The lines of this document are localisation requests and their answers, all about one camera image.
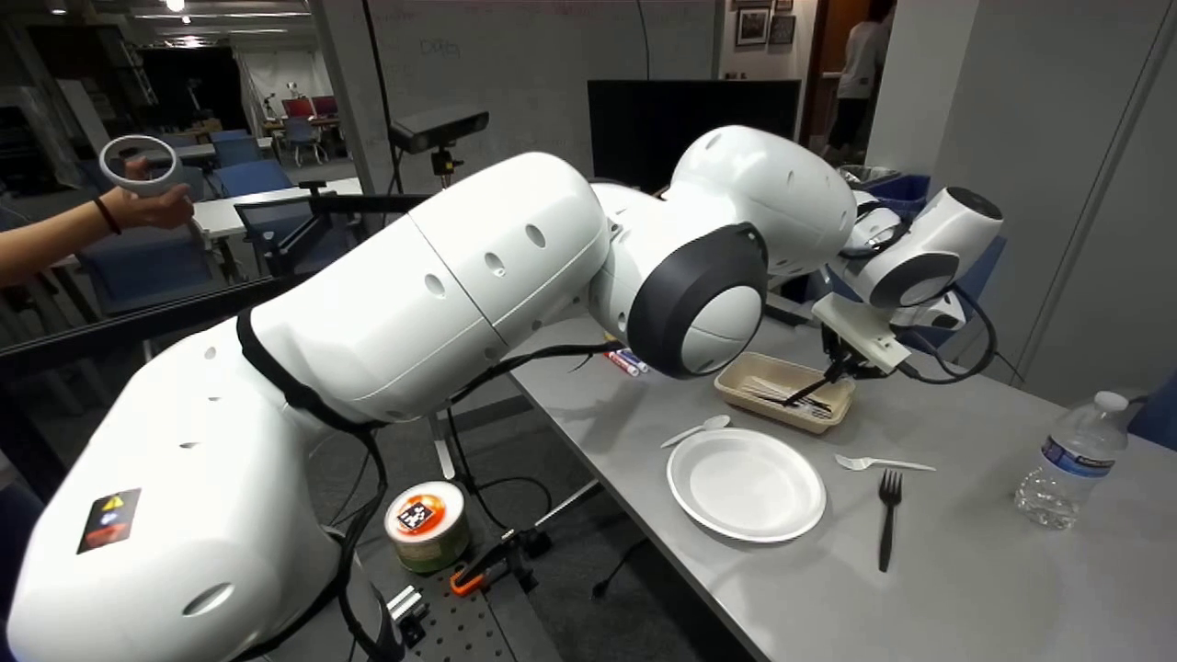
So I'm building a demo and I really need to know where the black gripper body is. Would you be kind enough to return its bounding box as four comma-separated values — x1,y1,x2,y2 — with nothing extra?
821,347,863,388

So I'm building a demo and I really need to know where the black plastic fork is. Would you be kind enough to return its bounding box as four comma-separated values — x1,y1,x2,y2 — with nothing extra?
876,466,908,577
781,369,848,412

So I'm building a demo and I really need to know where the white VR controller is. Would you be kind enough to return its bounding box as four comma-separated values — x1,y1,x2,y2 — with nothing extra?
94,133,185,202

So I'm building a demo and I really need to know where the operator forearm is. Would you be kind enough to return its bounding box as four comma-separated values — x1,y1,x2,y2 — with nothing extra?
0,195,124,290

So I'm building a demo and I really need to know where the beige rectangular tray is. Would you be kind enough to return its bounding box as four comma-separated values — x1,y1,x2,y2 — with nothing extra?
708,348,860,436

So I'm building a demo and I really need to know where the operator hand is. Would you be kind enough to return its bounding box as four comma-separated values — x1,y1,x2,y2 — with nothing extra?
102,152,200,236

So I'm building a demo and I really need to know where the white plastic fork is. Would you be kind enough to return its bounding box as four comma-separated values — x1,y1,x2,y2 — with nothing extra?
830,451,939,477

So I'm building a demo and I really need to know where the white paper plate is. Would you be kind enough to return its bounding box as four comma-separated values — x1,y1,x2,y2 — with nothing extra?
662,423,830,548

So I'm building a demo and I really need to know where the blue office chair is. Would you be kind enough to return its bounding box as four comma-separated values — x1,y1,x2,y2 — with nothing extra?
913,199,1009,360
1125,369,1177,451

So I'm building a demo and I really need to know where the blue bin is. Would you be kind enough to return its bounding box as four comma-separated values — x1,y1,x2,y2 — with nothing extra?
857,168,933,218

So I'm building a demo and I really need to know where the red marker pen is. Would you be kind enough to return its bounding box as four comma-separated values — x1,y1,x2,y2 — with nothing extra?
602,347,651,381

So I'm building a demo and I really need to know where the clear plastic water bottle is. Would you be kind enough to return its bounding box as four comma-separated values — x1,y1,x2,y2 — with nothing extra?
1011,387,1134,537

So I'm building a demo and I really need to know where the person in white shirt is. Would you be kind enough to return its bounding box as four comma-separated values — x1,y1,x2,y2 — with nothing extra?
827,0,901,160

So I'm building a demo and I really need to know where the orange black clamp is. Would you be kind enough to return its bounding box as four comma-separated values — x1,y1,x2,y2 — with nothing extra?
440,526,545,602

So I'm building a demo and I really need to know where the black perforated mounting board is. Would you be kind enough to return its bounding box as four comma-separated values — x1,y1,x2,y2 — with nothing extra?
353,537,580,662

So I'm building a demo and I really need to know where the silver metal fitting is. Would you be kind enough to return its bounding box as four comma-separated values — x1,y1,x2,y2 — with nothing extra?
381,580,430,633

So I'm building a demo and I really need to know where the black boom stand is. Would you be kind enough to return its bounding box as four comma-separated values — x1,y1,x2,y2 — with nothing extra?
299,185,435,219

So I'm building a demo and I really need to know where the dark blue background chair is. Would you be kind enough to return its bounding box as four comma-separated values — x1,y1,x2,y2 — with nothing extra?
206,123,299,199
232,195,361,280
77,225,232,317

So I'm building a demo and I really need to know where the white background table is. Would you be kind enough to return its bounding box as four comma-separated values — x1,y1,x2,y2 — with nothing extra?
187,179,325,242

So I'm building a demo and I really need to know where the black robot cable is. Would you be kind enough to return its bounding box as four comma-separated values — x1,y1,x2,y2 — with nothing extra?
232,287,1001,662

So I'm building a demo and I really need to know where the black camera on tripod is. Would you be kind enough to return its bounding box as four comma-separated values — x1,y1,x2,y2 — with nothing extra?
386,108,493,176

